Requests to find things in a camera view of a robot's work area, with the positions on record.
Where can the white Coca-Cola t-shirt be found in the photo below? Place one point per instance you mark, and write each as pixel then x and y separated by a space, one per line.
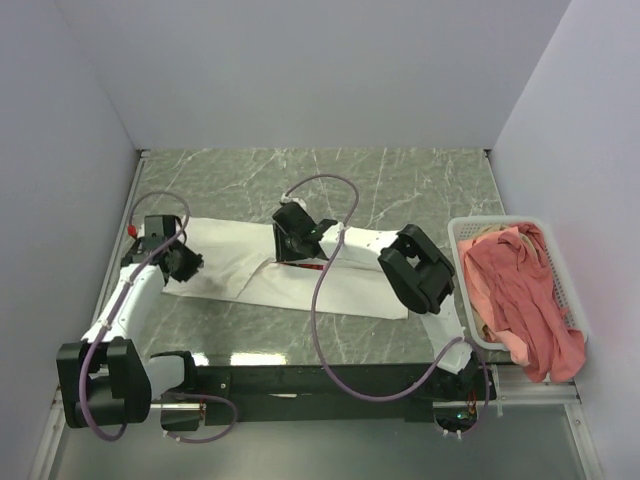
pixel 240 266

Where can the beige garment in basket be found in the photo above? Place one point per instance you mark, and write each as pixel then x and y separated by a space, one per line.
pixel 496 231

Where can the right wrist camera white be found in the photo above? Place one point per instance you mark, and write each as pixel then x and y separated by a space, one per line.
pixel 286 199

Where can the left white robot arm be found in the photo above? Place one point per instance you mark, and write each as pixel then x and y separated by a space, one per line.
pixel 102 378

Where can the pink t-shirt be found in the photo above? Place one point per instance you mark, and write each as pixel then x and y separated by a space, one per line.
pixel 510 287

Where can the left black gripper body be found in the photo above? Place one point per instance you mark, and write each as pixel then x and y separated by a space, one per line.
pixel 187 261

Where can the aluminium frame rail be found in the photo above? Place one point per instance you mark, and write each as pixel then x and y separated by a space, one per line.
pixel 50 440

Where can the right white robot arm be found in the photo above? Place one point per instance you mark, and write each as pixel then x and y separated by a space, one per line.
pixel 419 274

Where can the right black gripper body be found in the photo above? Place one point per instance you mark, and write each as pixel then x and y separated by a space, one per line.
pixel 287 246

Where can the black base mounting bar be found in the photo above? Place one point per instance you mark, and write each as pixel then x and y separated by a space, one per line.
pixel 223 394

